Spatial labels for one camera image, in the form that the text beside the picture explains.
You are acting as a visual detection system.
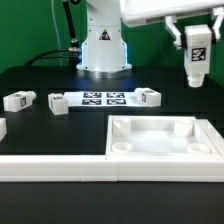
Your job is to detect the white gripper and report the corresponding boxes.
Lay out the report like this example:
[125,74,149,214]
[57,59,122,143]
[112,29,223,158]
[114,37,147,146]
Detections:
[120,0,224,49]

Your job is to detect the white square tabletop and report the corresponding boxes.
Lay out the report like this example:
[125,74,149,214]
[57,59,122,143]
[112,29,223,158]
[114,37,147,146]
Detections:
[106,115,222,156]

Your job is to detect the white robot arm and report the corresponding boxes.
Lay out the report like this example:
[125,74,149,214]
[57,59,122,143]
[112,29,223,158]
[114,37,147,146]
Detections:
[77,0,224,82]

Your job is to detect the white obstacle right bar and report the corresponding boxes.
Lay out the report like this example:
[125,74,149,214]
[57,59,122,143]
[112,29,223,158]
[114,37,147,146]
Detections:
[198,119,224,156]

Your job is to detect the white obstacle bar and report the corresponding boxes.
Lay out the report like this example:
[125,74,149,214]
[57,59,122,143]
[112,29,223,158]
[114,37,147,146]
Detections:
[198,119,224,156]
[0,118,7,142]
[0,155,224,182]

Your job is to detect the white fiducial marker sheet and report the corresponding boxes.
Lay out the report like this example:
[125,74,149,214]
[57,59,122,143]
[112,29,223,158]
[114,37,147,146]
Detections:
[64,91,140,107]

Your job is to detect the white obstacle left bar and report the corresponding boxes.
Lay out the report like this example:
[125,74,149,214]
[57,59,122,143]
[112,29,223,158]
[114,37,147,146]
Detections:
[0,118,7,142]

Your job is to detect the white obstacle front bar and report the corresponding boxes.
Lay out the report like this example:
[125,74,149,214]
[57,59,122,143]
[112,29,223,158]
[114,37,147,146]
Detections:
[0,155,224,182]

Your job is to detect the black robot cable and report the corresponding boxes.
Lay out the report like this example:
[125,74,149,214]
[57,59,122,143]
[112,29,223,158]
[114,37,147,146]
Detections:
[23,0,82,67]

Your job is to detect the grey thin cable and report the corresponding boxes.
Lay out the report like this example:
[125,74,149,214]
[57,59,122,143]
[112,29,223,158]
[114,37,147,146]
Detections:
[50,0,64,67]

